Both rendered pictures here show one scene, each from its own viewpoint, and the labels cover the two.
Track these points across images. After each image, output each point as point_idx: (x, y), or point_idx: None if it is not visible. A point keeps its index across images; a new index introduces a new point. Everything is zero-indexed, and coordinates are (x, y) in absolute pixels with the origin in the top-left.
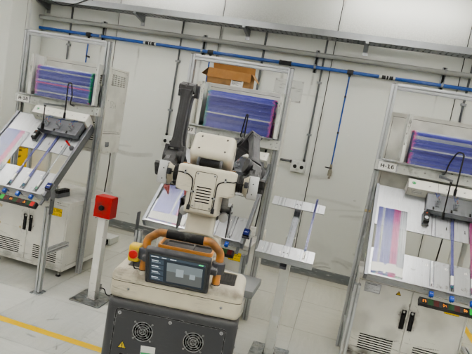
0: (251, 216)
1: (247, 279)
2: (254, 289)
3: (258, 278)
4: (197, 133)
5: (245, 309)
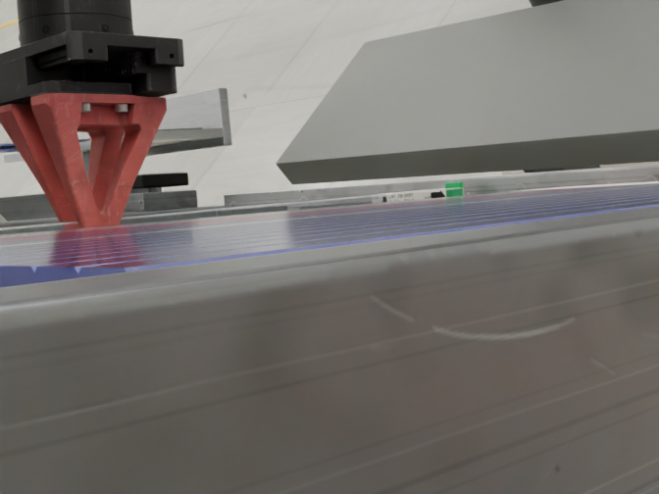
0: (12, 221)
1: (339, 119)
2: (347, 67)
3: (287, 158)
4: None
5: None
